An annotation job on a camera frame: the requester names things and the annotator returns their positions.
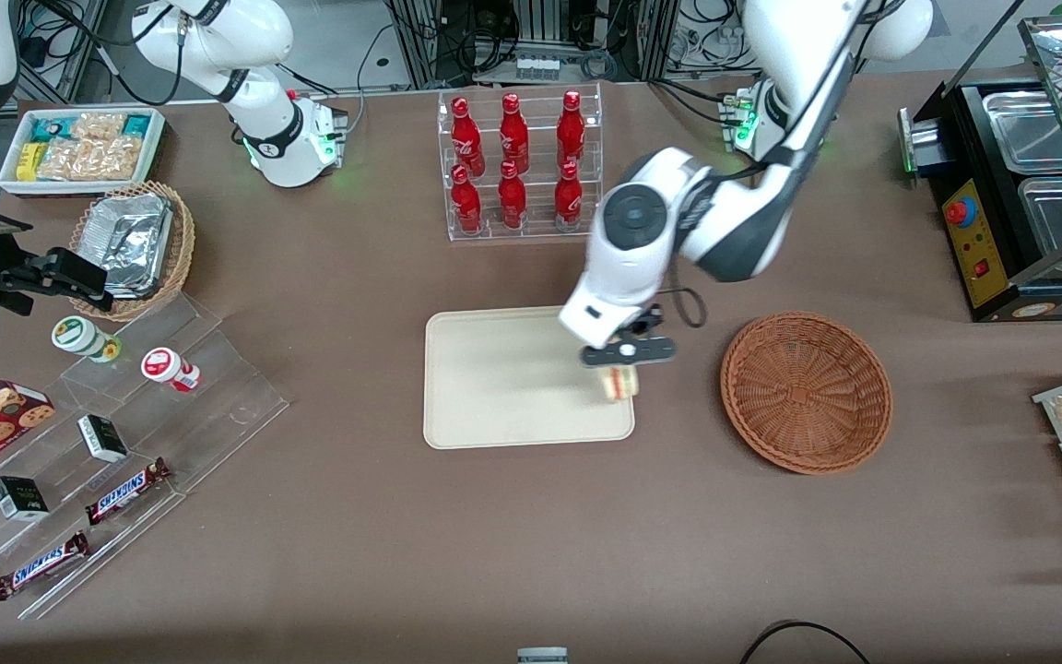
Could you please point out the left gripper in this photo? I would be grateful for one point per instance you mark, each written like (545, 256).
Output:
(646, 321)

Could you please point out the triangular sandwich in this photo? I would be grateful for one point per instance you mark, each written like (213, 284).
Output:
(621, 383)

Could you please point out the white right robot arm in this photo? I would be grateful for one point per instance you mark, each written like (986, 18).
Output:
(264, 37)

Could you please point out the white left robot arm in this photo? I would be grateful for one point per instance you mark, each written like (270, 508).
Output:
(734, 231)

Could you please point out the light wicker basket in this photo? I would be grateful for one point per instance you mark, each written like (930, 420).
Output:
(182, 240)

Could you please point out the cream plastic tray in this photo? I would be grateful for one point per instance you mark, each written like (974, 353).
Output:
(503, 383)

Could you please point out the brown wicker basket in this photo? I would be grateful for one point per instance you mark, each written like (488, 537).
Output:
(803, 397)

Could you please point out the green lid yogurt cup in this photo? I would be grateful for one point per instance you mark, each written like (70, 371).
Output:
(79, 336)

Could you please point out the stacked foil containers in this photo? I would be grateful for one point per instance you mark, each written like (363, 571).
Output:
(130, 242)

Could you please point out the large clear cracker bag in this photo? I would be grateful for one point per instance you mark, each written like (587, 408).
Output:
(88, 159)

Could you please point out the white snack bin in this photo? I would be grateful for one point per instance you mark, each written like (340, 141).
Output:
(10, 175)

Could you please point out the red lid yogurt cup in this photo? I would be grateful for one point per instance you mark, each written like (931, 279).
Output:
(165, 366)

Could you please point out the yellow snack box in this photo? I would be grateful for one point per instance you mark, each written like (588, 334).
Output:
(29, 161)

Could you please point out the teal snack packet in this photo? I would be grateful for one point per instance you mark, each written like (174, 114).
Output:
(53, 129)
(136, 124)

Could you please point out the small clear cracker bag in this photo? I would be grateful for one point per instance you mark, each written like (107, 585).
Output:
(98, 125)

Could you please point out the clear acrylic bottle rack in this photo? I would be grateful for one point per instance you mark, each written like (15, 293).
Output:
(536, 231)

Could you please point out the red cola bottle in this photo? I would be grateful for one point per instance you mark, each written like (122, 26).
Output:
(513, 134)
(466, 138)
(571, 131)
(466, 205)
(569, 198)
(512, 201)

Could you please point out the small black box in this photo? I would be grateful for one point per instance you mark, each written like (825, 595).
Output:
(103, 438)
(19, 498)

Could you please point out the clear acrylic stepped display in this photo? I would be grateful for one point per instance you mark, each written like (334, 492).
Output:
(218, 397)

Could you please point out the Snickers chocolate bar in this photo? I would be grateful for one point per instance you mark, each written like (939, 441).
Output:
(41, 565)
(125, 491)

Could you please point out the small grey device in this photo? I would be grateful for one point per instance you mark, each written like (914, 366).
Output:
(542, 656)

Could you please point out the red emergency stop button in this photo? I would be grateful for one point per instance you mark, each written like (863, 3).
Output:
(958, 212)

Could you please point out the black food warmer machine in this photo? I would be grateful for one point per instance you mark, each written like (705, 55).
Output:
(987, 295)

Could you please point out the aluminium equipment frame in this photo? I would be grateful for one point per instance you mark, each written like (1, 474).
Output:
(420, 41)

